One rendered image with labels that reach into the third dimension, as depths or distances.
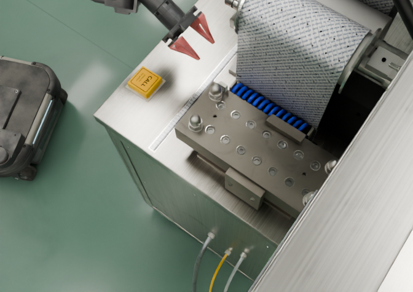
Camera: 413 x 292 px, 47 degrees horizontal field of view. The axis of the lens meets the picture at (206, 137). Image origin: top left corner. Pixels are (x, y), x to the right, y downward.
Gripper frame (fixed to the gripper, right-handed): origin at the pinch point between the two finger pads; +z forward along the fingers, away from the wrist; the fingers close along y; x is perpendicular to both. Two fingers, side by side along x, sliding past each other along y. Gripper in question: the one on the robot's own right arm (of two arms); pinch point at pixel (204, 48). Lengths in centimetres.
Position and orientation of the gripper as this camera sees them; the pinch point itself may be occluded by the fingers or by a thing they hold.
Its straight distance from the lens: 119.5
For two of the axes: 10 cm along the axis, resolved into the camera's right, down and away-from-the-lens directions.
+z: 7.1, 6.7, 2.2
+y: -6.1, 7.4, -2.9
